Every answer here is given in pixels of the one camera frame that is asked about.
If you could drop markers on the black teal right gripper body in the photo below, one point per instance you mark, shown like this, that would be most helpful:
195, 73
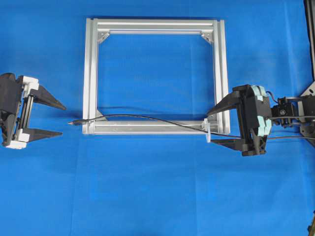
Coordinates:
254, 115

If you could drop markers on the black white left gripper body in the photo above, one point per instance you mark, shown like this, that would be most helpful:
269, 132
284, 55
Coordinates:
11, 89

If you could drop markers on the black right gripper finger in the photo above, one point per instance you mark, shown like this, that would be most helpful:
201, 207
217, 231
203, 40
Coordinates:
234, 144
229, 102

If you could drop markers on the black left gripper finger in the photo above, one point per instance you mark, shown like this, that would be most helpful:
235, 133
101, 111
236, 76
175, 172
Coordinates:
42, 96
38, 134

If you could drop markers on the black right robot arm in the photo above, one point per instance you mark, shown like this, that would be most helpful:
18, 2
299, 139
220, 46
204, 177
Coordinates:
285, 113

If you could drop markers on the white zip tie loop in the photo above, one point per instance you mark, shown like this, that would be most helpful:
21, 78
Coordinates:
206, 126

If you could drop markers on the black metal stand right edge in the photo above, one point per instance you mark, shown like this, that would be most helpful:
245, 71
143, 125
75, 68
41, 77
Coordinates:
306, 105

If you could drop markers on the silver aluminium extrusion frame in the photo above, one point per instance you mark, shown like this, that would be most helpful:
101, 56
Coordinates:
98, 30

